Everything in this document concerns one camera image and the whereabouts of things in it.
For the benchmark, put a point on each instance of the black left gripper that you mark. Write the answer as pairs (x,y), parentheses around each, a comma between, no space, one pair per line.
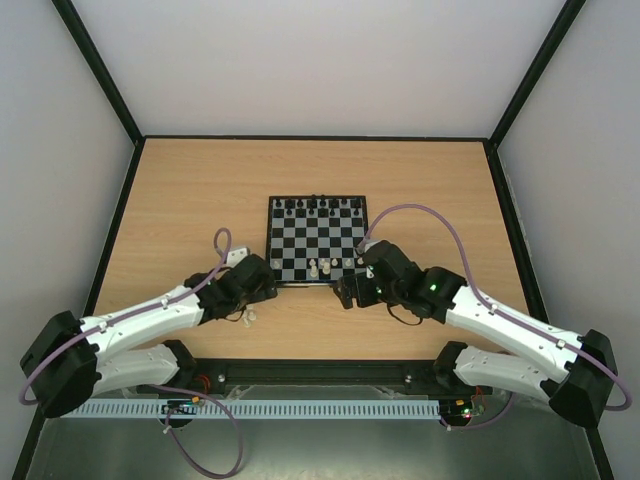
(264,294)

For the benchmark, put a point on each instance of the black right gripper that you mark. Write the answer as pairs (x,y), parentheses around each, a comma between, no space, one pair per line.
(353,291)

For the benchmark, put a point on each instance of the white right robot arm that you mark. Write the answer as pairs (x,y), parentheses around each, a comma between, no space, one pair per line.
(569,372)

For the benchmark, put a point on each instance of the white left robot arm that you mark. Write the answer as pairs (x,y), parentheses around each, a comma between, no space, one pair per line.
(74,359)

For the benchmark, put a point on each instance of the black chess pieces row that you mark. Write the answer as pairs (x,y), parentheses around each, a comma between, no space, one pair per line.
(317,206)

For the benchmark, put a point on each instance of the black and silver chessboard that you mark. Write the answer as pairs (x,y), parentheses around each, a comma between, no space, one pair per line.
(299,243)

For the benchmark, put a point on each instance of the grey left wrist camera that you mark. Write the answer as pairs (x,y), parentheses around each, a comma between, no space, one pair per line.
(237,254)

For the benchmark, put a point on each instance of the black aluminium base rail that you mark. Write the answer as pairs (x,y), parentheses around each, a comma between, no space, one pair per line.
(434,378)

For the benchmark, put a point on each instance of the light blue slotted cable duct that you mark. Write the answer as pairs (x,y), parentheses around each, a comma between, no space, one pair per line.
(260,409)

